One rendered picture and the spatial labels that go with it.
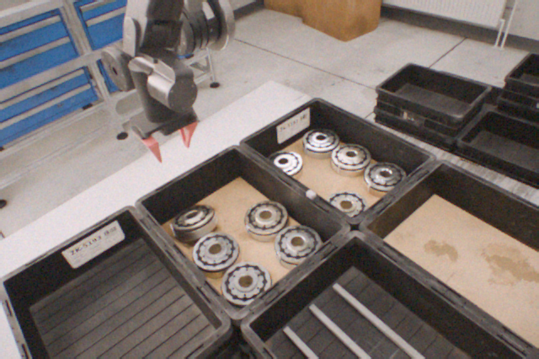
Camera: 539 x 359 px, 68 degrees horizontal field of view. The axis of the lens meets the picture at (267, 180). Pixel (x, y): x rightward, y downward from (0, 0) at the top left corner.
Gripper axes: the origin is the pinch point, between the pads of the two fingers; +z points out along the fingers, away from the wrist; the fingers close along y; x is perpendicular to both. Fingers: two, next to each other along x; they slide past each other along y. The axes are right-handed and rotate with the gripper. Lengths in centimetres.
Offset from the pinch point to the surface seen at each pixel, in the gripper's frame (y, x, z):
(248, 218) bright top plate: 9.5, -9.6, 20.7
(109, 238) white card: -18.0, 6.2, 19.2
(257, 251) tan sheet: 6.2, -16.5, 23.4
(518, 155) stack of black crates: 136, -27, 68
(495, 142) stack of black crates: 138, -17, 68
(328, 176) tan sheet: 35.1, -10.5, 23.6
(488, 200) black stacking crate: 49, -45, 16
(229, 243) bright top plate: 2.1, -12.1, 20.8
